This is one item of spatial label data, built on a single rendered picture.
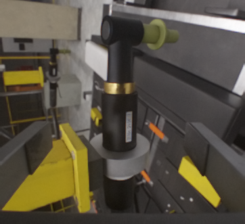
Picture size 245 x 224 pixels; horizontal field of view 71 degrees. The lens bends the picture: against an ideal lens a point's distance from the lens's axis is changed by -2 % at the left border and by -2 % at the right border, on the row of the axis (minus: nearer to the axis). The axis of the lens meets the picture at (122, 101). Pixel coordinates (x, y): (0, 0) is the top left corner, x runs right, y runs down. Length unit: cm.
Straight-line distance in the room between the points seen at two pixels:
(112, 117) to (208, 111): 32
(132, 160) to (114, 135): 4
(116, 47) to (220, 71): 43
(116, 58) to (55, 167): 14
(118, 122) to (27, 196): 12
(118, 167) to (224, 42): 48
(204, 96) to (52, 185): 40
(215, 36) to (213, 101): 22
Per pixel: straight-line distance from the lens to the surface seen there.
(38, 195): 22
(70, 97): 531
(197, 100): 51
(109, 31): 21
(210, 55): 61
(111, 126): 22
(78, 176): 20
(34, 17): 483
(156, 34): 24
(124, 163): 22
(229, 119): 47
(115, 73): 21
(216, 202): 67
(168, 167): 81
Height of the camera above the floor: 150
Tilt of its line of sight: 29 degrees down
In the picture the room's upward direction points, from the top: 98 degrees counter-clockwise
